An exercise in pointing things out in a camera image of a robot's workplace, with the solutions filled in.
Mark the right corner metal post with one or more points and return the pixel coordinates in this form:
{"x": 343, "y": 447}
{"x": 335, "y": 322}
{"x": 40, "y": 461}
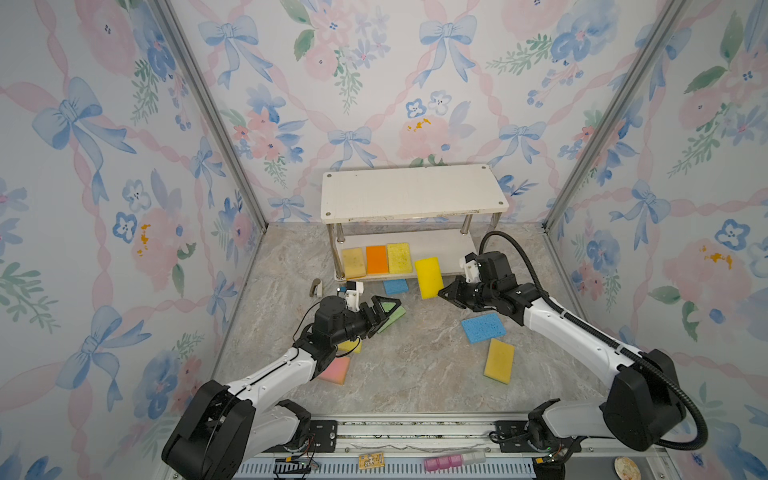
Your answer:
{"x": 659, "y": 35}

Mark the corner metal post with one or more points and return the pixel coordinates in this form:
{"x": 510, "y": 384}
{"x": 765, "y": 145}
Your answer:
{"x": 179, "y": 45}
{"x": 659, "y": 35}

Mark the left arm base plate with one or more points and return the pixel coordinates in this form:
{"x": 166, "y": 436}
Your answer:
{"x": 320, "y": 436}

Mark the yellow green-backed sponge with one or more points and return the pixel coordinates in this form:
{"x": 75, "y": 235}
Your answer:
{"x": 499, "y": 361}

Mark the left corner metal post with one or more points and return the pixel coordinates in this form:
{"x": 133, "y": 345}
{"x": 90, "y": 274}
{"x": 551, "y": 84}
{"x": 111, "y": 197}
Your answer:
{"x": 179, "y": 45}

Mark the blue sponge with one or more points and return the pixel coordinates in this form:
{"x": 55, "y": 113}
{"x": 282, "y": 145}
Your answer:
{"x": 396, "y": 287}
{"x": 483, "y": 328}

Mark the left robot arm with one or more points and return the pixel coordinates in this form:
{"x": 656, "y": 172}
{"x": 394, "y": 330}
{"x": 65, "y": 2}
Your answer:
{"x": 224, "y": 425}

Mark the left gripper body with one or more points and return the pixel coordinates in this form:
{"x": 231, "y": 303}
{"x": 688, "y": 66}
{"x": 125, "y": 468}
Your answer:
{"x": 354, "y": 326}

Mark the round patterned disc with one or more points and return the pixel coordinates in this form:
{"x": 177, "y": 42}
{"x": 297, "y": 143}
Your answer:
{"x": 627, "y": 469}

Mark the pink block strip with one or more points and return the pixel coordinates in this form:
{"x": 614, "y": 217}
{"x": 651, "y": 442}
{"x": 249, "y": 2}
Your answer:
{"x": 455, "y": 460}

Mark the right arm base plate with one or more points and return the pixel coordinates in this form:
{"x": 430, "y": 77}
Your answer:
{"x": 520, "y": 436}

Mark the pale yellow orange-backed sponge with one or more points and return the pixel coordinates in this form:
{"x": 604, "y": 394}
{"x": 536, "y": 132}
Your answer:
{"x": 354, "y": 264}

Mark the white two-tier shelf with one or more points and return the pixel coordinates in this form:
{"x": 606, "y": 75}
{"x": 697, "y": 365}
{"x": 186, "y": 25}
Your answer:
{"x": 407, "y": 194}

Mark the small circuit board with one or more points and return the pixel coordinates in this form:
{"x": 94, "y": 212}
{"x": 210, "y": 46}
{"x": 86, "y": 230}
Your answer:
{"x": 370, "y": 461}

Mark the orange sponge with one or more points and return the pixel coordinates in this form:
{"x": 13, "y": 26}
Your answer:
{"x": 377, "y": 260}

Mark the pink sponge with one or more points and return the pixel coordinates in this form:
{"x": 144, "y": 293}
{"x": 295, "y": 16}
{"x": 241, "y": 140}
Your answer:
{"x": 336, "y": 372}

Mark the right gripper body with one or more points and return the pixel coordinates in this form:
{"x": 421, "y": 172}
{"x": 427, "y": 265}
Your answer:
{"x": 479, "y": 297}

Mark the bright yellow sponge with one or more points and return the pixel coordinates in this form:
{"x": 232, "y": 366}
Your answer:
{"x": 429, "y": 277}

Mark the green sponge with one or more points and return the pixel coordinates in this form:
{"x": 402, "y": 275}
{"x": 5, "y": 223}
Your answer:
{"x": 395, "y": 317}

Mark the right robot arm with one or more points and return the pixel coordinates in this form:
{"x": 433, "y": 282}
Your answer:
{"x": 644, "y": 401}

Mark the yellow sponge left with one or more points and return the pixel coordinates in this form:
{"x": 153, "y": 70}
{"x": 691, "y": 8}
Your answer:
{"x": 349, "y": 346}

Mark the yellow cellulose sponge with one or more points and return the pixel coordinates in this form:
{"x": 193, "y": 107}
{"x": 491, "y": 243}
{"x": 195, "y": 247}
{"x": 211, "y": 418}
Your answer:
{"x": 399, "y": 258}

